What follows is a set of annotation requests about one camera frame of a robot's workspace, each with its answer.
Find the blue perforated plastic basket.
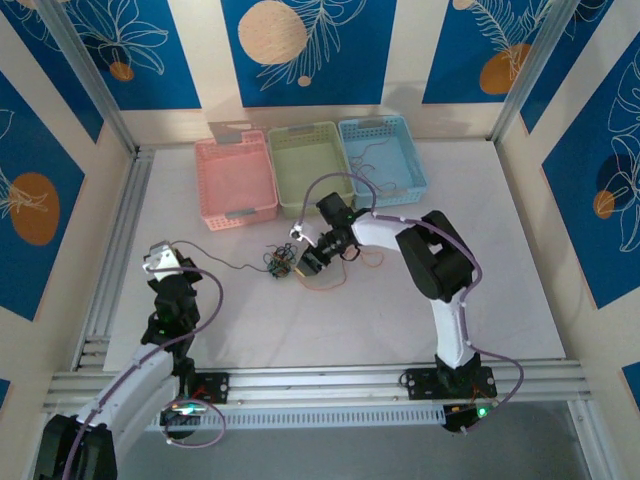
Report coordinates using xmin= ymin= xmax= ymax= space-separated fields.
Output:
xmin=338 ymin=114 xmax=429 ymax=209

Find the long aluminium frame rail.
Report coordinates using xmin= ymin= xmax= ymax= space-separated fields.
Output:
xmin=42 ymin=362 xmax=594 ymax=412

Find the grey slotted cable duct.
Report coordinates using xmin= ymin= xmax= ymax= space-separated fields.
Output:
xmin=144 ymin=403 xmax=584 ymax=434

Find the aluminium side rail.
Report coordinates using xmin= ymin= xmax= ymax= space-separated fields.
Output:
xmin=72 ymin=147 xmax=154 ymax=372

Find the multicoloured cable bundle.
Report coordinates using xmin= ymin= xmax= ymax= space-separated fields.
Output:
xmin=263 ymin=242 xmax=300 ymax=281

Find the controller circuit board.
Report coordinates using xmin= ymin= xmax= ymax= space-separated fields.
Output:
xmin=442 ymin=402 xmax=501 ymax=436
xmin=159 ymin=399 xmax=210 ymax=441

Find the pink perforated plastic basket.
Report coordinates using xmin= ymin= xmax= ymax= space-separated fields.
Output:
xmin=193 ymin=130 xmax=279 ymax=232

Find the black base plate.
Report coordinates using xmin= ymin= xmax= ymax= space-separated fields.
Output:
xmin=402 ymin=367 xmax=499 ymax=401
xmin=177 ymin=372 xmax=231 ymax=406

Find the aluminium frame bar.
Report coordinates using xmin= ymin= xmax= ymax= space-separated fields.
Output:
xmin=567 ymin=399 xmax=606 ymax=480

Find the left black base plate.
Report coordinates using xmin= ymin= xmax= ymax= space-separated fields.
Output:
xmin=177 ymin=372 xmax=231 ymax=406

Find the thin orange cable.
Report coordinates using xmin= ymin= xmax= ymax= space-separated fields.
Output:
xmin=348 ymin=137 xmax=402 ymax=195
xmin=297 ymin=249 xmax=386 ymax=293

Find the right controller circuit board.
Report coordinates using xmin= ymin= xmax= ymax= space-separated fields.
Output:
xmin=442 ymin=402 xmax=501 ymax=436

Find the thin black cable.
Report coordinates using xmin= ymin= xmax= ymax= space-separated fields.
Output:
xmin=172 ymin=240 xmax=271 ymax=275

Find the green perforated plastic basket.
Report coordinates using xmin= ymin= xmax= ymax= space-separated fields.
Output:
xmin=267 ymin=121 xmax=357 ymax=220

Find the left controller circuit board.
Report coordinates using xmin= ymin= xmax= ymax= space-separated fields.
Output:
xmin=159 ymin=399 xmax=210 ymax=441

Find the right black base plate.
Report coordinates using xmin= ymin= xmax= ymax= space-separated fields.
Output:
xmin=402 ymin=367 xmax=499 ymax=401

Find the aluminium frame post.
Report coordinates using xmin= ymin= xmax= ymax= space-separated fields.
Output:
xmin=37 ymin=0 xmax=140 ymax=155
xmin=491 ymin=0 xmax=615 ymax=146

